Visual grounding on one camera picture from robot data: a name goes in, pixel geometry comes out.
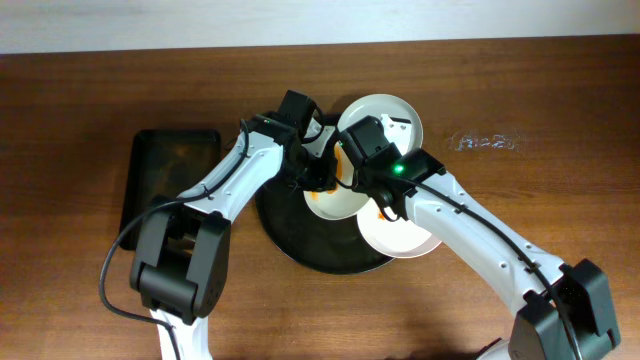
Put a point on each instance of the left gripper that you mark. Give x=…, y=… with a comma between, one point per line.
x=314, y=176

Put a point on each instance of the white pink plate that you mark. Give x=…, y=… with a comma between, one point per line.
x=399, y=239

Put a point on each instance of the green yellow sponge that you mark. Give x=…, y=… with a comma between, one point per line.
x=328, y=192

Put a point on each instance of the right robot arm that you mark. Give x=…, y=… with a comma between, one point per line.
x=560, y=311

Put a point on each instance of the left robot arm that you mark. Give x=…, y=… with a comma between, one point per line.
x=181, y=260

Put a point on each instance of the round black tray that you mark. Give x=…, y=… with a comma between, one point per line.
x=334, y=247

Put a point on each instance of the rectangular black tray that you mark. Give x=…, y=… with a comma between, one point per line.
x=166, y=162

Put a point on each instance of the pale green plate top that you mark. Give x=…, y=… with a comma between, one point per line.
x=377, y=104

